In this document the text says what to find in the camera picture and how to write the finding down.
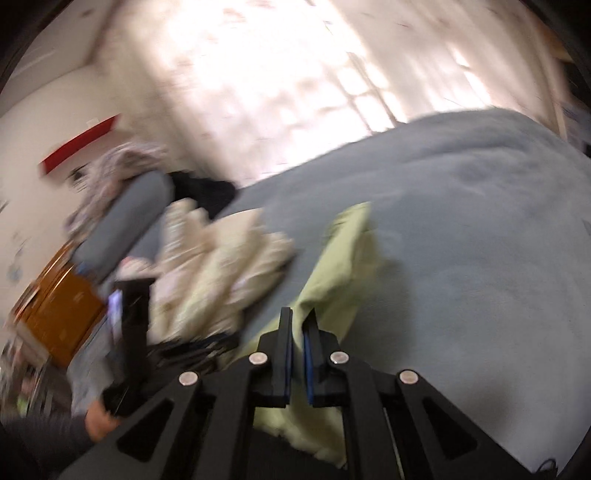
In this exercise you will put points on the black fuzzy cloth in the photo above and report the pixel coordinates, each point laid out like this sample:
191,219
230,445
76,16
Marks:
203,194

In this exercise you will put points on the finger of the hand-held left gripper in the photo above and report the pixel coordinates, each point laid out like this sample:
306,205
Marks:
207,348

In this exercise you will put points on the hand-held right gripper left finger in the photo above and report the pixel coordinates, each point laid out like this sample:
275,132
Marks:
277,369

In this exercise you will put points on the person's left hand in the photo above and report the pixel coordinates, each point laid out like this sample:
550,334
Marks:
99,422

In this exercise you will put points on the light green black jacket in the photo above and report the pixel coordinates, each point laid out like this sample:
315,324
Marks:
341,277

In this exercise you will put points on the person's left forearm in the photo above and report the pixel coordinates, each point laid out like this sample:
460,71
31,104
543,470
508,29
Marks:
37,438

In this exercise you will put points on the white leaf print curtain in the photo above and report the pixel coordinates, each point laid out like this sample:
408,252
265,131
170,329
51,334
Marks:
207,69
438,46

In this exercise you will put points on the wooden bookshelf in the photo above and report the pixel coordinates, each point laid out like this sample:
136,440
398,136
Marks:
572,115

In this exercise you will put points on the wooden nightstand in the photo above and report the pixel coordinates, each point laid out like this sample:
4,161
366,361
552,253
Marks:
60,314

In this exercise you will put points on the pink white cat plush toy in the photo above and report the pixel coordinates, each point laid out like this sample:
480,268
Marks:
135,266

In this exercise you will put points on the blurred bedside clutter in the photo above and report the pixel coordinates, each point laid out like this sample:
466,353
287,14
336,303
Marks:
27,378

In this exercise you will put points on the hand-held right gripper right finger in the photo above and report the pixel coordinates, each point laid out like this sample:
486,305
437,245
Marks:
318,374

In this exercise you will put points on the white puffer jacket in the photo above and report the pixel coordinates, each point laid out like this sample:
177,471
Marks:
221,267

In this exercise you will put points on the floral patterned blanket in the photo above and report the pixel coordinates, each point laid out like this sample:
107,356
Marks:
120,159

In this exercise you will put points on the blue bed blanket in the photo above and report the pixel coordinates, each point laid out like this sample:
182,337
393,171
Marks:
461,230

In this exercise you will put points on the red wall banner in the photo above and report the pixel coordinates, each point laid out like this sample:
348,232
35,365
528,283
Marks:
78,145

